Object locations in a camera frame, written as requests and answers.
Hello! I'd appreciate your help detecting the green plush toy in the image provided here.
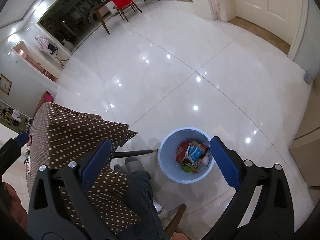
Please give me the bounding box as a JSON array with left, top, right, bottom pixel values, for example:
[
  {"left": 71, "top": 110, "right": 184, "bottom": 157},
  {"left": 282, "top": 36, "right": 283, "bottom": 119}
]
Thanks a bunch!
[{"left": 180, "top": 159, "right": 199, "bottom": 174}]

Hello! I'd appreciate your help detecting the blue white paper box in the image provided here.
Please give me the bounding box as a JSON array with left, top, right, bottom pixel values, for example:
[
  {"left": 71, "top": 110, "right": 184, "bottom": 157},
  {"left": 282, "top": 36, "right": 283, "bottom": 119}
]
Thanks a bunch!
[{"left": 185, "top": 144, "right": 203, "bottom": 163}]

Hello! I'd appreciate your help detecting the pink white snack wrapper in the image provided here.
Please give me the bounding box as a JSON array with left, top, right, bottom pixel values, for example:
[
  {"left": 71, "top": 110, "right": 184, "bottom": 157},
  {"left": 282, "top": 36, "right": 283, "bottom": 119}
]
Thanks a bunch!
[{"left": 24, "top": 135, "right": 32, "bottom": 175}]

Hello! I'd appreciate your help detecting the red patterned bag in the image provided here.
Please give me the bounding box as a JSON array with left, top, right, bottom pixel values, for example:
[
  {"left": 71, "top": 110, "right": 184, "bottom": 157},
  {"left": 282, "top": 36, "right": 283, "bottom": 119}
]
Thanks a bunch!
[{"left": 176, "top": 140, "right": 189, "bottom": 163}]

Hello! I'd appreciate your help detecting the light blue trash bucket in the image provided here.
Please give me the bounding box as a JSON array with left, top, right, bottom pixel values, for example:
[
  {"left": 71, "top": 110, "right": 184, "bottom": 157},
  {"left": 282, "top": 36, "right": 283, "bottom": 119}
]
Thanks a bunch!
[{"left": 158, "top": 127, "right": 214, "bottom": 184}]

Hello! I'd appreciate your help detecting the person's left hand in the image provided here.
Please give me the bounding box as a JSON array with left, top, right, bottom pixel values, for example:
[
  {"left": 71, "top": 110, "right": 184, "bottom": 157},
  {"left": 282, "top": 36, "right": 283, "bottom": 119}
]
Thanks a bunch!
[{"left": 1, "top": 182, "right": 28, "bottom": 231}]

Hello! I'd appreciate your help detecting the person's right hand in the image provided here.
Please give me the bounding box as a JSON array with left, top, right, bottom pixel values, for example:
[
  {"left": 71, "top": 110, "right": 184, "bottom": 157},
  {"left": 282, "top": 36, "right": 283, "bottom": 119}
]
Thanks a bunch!
[{"left": 171, "top": 233, "right": 189, "bottom": 240}]

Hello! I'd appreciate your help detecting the white shoe rack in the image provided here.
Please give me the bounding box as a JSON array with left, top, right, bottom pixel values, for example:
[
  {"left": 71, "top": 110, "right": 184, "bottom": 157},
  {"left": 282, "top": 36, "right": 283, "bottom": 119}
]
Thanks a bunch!
[{"left": 1, "top": 100, "right": 31, "bottom": 134}]

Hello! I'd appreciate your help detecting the brown polka dot tablecloth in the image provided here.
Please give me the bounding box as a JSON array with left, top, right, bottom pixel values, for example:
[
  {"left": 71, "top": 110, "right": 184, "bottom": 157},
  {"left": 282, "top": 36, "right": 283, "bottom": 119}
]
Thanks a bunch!
[{"left": 26, "top": 102, "right": 140, "bottom": 233}]

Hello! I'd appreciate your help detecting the brown pink bench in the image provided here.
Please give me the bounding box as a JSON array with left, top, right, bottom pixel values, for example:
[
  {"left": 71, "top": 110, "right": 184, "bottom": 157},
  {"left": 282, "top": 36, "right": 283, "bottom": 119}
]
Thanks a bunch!
[{"left": 33, "top": 91, "right": 53, "bottom": 118}]

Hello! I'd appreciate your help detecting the grey slipper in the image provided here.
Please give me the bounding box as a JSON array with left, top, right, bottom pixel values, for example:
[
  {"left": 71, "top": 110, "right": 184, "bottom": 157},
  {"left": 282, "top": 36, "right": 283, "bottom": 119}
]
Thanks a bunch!
[{"left": 125, "top": 157, "right": 145, "bottom": 173}]

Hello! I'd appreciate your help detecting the coat stand with clothes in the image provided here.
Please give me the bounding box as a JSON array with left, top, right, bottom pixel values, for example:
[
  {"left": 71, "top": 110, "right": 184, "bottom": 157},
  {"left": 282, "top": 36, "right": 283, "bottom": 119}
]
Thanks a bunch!
[{"left": 34, "top": 35, "right": 69, "bottom": 69}]

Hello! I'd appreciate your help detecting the red covered chair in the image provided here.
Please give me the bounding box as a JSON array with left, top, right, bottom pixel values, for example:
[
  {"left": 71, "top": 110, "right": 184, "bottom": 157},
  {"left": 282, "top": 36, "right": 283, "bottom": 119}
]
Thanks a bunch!
[{"left": 109, "top": 0, "right": 142, "bottom": 22}]

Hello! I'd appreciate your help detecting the cream panel door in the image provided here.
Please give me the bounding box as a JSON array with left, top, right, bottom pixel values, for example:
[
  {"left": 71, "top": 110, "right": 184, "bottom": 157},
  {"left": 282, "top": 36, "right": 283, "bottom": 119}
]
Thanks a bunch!
[{"left": 235, "top": 0, "right": 302, "bottom": 45}]

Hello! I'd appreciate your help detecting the framed picture left wall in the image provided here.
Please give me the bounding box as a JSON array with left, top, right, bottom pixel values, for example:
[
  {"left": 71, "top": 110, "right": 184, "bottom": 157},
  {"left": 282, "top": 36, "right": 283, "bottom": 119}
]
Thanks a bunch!
[{"left": 0, "top": 74, "right": 12, "bottom": 95}]

